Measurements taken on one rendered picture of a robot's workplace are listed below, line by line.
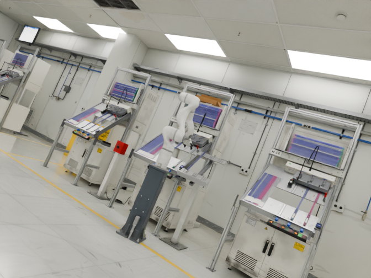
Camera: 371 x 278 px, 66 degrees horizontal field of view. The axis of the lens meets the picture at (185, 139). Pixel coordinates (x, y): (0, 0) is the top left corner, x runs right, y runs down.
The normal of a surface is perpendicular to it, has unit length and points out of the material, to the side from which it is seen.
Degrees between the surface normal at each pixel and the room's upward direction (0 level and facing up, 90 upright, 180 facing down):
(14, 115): 90
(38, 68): 90
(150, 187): 90
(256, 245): 90
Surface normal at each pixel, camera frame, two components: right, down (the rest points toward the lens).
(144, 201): -0.15, -0.15
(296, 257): -0.45, -0.26
